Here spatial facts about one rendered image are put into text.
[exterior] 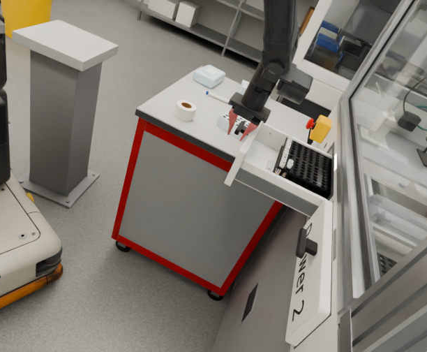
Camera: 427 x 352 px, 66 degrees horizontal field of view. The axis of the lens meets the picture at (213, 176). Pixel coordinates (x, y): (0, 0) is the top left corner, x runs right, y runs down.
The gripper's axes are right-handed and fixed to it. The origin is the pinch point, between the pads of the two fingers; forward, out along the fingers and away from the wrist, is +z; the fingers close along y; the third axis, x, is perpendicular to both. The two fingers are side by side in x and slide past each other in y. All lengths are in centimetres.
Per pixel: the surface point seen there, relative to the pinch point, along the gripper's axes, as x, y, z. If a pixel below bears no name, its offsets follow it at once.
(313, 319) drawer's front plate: -43.3, 24.1, -1.4
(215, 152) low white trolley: 13.3, -3.3, 15.7
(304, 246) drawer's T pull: -30.1, 21.1, -2.3
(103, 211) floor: 35, -43, 92
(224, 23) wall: 407, -98, 62
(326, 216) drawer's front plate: -20.7, 24.1, -4.2
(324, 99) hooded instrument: 83, 27, 4
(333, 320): -45, 25, -5
